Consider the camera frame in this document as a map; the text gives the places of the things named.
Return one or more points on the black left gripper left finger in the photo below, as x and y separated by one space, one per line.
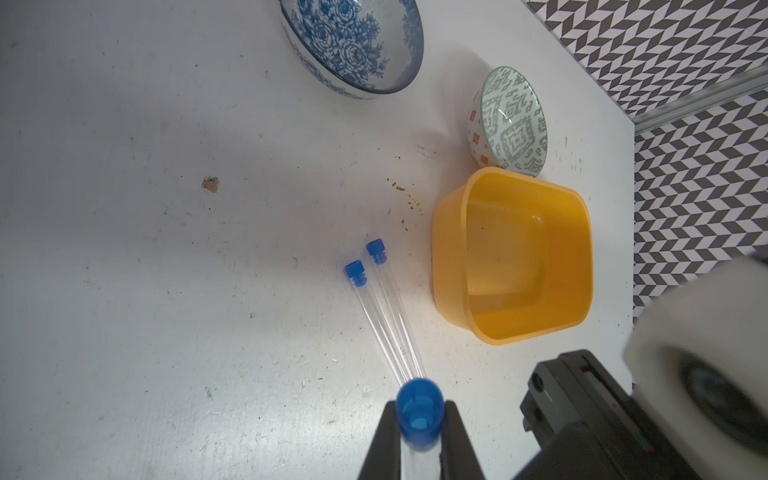
383 459

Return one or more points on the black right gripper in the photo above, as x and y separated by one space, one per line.
588 427

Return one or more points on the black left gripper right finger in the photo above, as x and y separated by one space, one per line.
458 460

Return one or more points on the clear test tube blue cap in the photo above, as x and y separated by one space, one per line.
420 408

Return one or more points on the white wiping cloth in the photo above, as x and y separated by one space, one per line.
698 357

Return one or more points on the yellow plastic tub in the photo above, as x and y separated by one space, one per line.
512 257

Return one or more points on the green patterned ceramic bowl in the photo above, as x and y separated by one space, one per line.
506 127

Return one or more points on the blue floral ceramic bowl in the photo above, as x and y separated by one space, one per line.
361 50

